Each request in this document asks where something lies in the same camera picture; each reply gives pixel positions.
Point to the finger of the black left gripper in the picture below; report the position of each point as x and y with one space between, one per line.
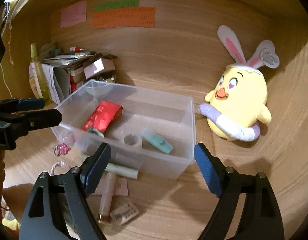
13 126
10 106

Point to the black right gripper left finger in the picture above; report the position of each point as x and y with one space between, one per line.
43 217

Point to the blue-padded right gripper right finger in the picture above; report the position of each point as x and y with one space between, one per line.
261 217

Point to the pale pink lip balm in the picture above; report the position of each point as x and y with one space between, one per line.
106 197

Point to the blue Max staples box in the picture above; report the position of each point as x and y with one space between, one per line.
124 213

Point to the small patterned sachet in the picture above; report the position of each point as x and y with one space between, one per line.
94 131

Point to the mint green tube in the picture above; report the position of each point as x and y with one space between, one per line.
121 170

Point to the red foil pouch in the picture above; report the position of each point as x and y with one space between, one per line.
101 118

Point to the white tape roll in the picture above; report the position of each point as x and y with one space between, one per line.
133 140

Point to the pink cream tube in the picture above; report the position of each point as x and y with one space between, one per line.
120 188

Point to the folded white paper leaflets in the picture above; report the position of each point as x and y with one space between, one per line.
58 82

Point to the yellow green spray bottle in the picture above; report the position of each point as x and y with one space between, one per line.
39 76

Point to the stack of books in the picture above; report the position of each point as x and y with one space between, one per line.
72 63

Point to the red white marker pen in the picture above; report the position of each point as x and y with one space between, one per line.
77 49

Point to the pink sticky note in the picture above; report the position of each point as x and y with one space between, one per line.
73 14

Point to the white bowl of stones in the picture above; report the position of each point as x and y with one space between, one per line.
101 86

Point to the small white cardboard box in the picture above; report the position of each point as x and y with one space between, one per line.
100 66

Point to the yellow chick bunny plush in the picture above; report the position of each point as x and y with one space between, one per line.
237 105

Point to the green sticky note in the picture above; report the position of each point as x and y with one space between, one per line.
117 4

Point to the clear plastic storage bin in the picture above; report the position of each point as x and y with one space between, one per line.
169 115

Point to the orange sticky note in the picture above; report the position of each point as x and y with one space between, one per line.
143 17

